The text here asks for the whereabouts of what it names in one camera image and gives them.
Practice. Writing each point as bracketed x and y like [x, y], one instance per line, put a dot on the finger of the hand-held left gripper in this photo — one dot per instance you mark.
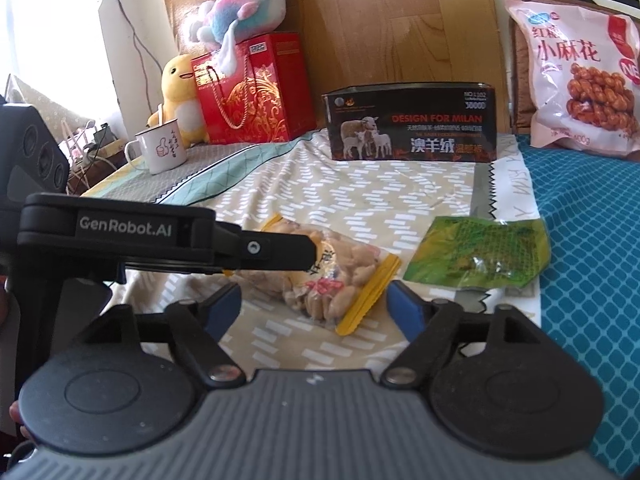
[270, 252]

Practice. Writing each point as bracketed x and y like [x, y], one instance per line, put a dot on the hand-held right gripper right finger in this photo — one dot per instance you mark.
[405, 310]

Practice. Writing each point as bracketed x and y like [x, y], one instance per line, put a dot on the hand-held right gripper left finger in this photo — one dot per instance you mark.
[222, 310]

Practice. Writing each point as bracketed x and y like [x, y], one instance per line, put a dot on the clear nut snack bag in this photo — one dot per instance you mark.
[340, 270]

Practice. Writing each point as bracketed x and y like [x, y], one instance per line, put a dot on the large green snack packet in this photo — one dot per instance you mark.
[475, 250]

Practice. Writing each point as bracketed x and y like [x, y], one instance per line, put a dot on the black cardboard box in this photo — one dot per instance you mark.
[425, 125]

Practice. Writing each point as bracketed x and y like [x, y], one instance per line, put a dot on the white enamel mug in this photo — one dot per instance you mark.
[162, 147]

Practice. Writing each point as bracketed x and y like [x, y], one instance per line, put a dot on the power strip with plugs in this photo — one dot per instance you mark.
[95, 140]

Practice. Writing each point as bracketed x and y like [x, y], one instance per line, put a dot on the white patterned bedsheet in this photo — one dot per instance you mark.
[375, 190]

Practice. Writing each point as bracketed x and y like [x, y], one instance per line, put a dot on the yellow duck plush toy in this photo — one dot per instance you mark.
[180, 85]

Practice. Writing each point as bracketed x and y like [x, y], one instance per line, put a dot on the red gift bag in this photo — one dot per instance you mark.
[270, 90]

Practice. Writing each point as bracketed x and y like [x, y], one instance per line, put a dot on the teal checked blanket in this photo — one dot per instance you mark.
[590, 260]

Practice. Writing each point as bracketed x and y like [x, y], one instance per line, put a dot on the pink and blue plush toy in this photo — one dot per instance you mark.
[245, 5]

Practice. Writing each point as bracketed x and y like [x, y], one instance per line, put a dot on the wooden headboard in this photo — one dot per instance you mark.
[390, 25]

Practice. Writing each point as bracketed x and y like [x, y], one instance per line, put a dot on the large pink snack bag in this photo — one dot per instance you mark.
[575, 60]

